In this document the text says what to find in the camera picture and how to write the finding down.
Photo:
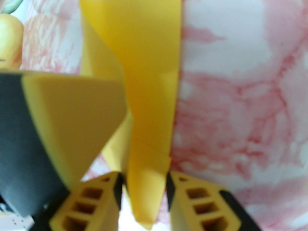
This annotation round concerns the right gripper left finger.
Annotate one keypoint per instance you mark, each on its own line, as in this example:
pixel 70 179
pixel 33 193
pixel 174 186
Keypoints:
pixel 96 194

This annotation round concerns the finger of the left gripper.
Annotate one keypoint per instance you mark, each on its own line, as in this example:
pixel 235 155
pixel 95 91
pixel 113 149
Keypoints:
pixel 72 119

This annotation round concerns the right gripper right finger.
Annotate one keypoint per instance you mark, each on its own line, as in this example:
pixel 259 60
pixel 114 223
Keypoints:
pixel 190 215

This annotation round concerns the yellow paper sheet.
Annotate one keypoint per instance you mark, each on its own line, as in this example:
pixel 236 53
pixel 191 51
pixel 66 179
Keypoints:
pixel 149 80

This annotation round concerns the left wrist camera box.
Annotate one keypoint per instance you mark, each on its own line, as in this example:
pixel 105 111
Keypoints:
pixel 14 222

